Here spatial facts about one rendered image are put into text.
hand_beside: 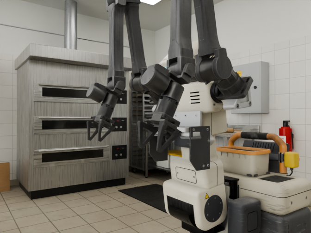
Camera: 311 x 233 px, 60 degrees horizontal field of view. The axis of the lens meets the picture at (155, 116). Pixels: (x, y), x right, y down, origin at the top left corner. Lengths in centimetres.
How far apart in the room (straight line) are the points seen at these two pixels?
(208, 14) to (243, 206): 69
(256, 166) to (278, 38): 298
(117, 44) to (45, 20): 409
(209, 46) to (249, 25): 355
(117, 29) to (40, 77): 282
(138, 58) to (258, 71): 287
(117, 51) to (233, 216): 81
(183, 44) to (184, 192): 57
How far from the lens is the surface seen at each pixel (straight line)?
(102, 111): 112
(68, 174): 408
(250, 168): 130
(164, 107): 75
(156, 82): 73
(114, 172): 436
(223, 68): 88
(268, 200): 122
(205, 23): 91
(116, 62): 117
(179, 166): 115
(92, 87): 112
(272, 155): 146
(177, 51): 80
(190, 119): 105
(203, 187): 108
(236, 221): 114
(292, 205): 126
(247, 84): 96
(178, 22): 83
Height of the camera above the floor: 107
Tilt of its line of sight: level
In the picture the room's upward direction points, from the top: straight up
